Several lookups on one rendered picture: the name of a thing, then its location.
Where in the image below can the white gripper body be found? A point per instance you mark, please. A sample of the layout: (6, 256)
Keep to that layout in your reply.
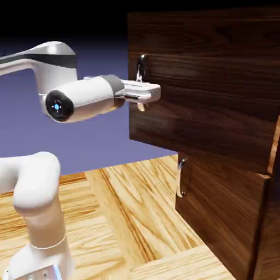
(144, 90)

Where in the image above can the large dark wood door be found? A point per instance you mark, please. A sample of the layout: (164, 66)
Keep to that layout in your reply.
(207, 87)

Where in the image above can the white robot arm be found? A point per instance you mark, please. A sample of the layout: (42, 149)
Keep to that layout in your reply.
(83, 96)

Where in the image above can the small dark wood door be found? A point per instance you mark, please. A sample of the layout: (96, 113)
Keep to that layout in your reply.
(218, 210)

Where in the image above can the dark wood cabinet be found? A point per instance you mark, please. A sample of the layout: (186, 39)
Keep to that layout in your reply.
(271, 229)

